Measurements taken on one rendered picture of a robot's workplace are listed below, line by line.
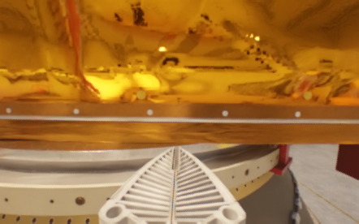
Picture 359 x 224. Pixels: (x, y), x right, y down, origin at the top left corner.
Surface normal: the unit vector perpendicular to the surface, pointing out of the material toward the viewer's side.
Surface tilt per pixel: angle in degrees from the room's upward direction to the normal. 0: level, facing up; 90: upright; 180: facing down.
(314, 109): 90
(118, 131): 90
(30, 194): 90
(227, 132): 90
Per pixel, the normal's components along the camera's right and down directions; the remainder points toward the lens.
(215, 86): -0.02, 0.68
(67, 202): 0.08, 0.09
